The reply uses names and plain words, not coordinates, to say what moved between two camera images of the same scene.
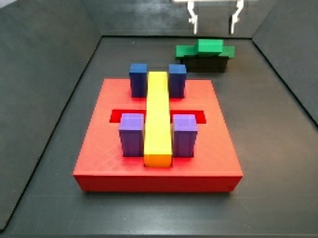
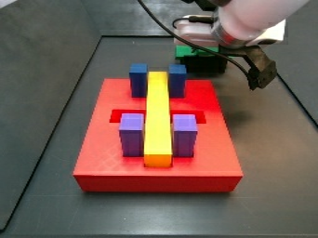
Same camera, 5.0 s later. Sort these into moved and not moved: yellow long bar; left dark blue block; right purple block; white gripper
Moved: white gripper
Not moved: left dark blue block; right purple block; yellow long bar
